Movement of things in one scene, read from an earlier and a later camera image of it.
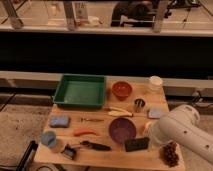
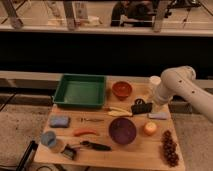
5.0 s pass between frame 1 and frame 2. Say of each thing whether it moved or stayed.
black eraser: moved
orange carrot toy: stayed
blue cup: stayed
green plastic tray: stayed
